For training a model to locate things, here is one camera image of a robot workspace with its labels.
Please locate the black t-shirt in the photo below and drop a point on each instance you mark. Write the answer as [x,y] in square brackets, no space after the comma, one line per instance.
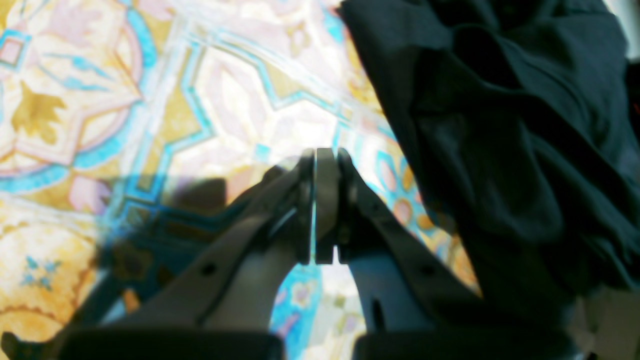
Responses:
[513,115]

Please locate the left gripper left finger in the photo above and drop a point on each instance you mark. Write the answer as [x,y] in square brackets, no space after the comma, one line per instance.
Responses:
[219,307]

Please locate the patterned colourful tablecloth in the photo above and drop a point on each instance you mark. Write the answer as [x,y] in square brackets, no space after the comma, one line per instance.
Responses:
[131,129]

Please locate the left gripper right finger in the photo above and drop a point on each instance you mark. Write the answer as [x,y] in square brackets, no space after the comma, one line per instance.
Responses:
[414,307]

